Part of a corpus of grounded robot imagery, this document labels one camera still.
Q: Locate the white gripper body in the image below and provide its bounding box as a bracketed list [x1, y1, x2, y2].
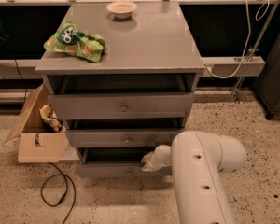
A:
[146, 152, 162, 172]

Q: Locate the grey bottom drawer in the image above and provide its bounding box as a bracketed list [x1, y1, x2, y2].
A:
[77, 147, 171, 178]

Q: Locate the grey drawer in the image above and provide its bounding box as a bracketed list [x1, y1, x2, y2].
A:
[49, 93, 193, 120]
[65, 129, 182, 147]
[77, 147, 171, 178]

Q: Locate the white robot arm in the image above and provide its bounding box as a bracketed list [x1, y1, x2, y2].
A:
[142, 131, 247, 224]

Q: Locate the grey top drawer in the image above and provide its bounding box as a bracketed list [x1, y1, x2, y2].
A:
[49, 93, 193, 120]

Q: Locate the grey drawer cabinet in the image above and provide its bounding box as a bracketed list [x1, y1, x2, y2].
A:
[35, 1, 205, 154]

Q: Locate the grey middle drawer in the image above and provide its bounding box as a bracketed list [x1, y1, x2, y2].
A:
[65, 129, 182, 147]

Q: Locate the cardboard box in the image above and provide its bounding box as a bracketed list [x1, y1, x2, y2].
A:
[7, 84, 69, 163]

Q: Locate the crumpled yellow paper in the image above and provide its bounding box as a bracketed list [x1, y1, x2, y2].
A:
[39, 105, 62, 133]

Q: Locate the dark grey cabinet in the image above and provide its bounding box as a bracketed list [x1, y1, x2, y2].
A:
[255, 33, 280, 119]

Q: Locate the green chip bag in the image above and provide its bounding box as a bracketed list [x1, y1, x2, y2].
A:
[43, 21, 106, 63]

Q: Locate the metal stand pole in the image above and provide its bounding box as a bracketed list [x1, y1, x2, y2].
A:
[231, 0, 280, 104]

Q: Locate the white bowl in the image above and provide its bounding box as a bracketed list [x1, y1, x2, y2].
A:
[107, 1, 137, 19]

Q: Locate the grey wall rail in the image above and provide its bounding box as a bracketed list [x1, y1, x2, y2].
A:
[0, 56, 265, 80]

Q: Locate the white hanging cable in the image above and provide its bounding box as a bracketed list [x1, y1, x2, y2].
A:
[204, 0, 271, 80]

